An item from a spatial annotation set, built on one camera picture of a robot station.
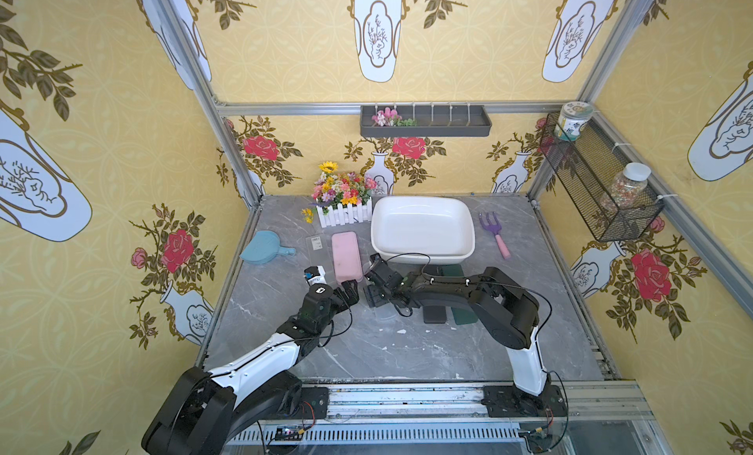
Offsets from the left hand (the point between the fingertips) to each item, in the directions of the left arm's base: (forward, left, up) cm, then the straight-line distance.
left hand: (336, 285), depth 88 cm
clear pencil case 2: (-7, -14, -5) cm, 17 cm away
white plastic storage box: (+23, -29, -4) cm, 37 cm away
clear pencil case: (+17, +8, -6) cm, 20 cm away
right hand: (+4, -14, -7) cm, 17 cm away
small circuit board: (-35, +11, -10) cm, 38 cm away
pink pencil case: (+14, -2, -5) cm, 15 cm away
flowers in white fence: (+29, 0, +6) cm, 30 cm away
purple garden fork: (+25, -58, -6) cm, 63 cm away
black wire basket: (+26, -78, +22) cm, 85 cm away
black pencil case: (-8, -30, -5) cm, 31 cm away
